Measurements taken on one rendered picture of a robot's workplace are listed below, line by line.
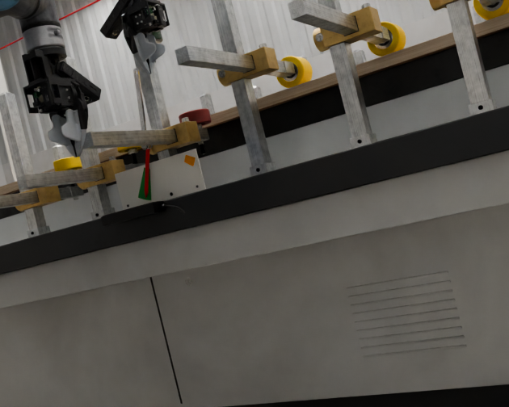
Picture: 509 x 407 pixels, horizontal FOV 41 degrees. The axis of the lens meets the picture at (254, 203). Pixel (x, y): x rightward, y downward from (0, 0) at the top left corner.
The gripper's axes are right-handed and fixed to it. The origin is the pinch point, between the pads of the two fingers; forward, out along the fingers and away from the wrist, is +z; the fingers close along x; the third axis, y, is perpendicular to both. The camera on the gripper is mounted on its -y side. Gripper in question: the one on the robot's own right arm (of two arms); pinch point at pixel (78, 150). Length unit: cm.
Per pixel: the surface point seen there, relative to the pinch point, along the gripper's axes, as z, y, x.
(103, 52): -273, -723, -569
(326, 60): -149, -738, -223
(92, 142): -1.2, -3.0, 1.4
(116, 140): -1.4, -10.3, 1.6
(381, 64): -6, -52, 49
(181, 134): -1.8, -32.2, 3.2
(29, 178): 0.9, -7.6, -23.4
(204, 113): -6.8, -43.5, 4.0
